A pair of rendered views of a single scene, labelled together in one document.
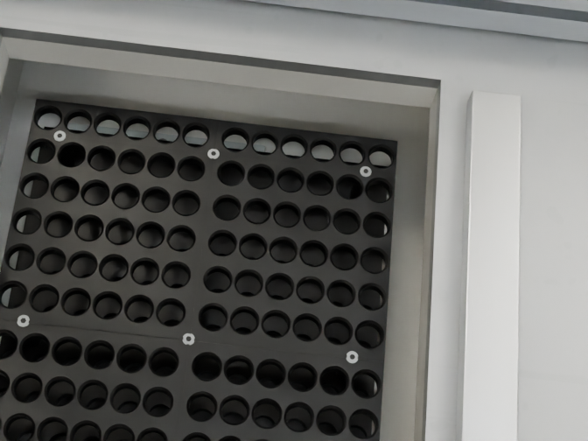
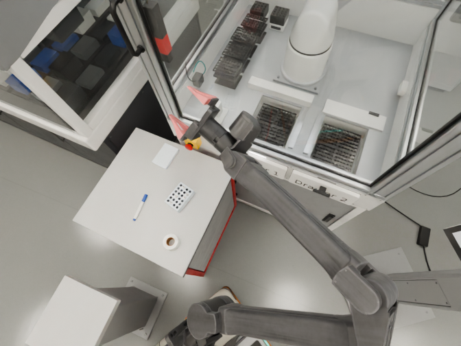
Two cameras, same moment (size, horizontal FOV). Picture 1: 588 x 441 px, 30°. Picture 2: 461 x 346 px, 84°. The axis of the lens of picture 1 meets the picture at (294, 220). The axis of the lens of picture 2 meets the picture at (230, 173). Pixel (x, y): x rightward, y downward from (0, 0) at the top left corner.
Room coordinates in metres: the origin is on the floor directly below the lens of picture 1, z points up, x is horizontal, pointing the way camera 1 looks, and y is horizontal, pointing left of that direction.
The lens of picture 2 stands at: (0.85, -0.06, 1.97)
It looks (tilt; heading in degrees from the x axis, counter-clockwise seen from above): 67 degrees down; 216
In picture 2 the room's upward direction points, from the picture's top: 7 degrees counter-clockwise
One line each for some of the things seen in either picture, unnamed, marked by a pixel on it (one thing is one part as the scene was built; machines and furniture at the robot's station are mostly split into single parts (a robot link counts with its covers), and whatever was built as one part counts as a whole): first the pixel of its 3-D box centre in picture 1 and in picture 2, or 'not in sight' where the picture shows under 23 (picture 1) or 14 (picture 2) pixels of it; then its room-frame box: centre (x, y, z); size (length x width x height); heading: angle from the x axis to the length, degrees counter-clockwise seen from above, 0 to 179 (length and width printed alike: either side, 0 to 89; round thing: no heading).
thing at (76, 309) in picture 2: not in sight; (113, 312); (1.34, -0.62, 0.38); 0.30 x 0.30 x 0.76; 8
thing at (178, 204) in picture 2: not in sight; (180, 197); (0.66, -0.52, 0.78); 0.12 x 0.08 x 0.04; 174
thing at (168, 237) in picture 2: not in sight; (171, 241); (0.86, -0.43, 0.78); 0.07 x 0.07 x 0.04
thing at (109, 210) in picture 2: not in sight; (175, 211); (0.70, -0.64, 0.38); 0.62 x 0.58 x 0.76; 95
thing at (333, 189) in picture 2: not in sight; (322, 187); (0.34, 0.05, 0.87); 0.29 x 0.02 x 0.11; 95
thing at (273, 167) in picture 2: not in sight; (256, 162); (0.36, -0.26, 0.87); 0.29 x 0.02 x 0.11; 95
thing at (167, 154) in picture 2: not in sight; (165, 156); (0.51, -0.71, 0.77); 0.13 x 0.09 x 0.02; 1
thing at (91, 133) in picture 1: (215, 139); not in sight; (0.24, 0.04, 0.90); 0.18 x 0.02 x 0.01; 95
